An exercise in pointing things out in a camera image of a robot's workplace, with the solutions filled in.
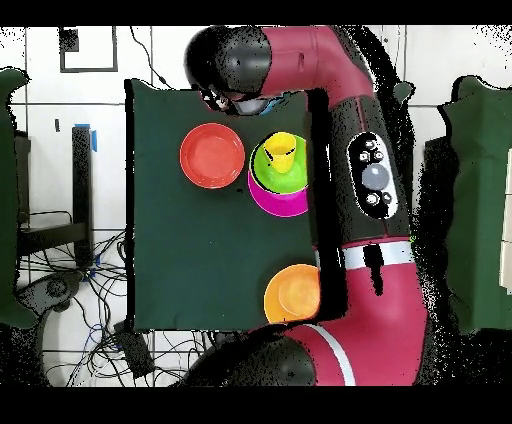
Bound yellow plastic cup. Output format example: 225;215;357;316
262;131;298;174

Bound large green plastic bowl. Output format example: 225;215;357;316
249;134;309;196

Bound pink plastic bowl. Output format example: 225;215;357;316
247;169;310;218

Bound red plastic bowl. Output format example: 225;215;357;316
179;122;246;190

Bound dark green table cloth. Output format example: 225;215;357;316
124;77;415;333

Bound black metal stand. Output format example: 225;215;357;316
15;124;97;268

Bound large orange plastic bowl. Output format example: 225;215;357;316
263;263;321;324

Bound green cloth side table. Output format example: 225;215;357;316
423;74;512;338
0;66;39;330

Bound black chair base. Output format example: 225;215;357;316
17;269;87;321

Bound white box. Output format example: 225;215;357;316
498;147;512;296

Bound black square floor frame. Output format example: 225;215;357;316
58;25;119;74

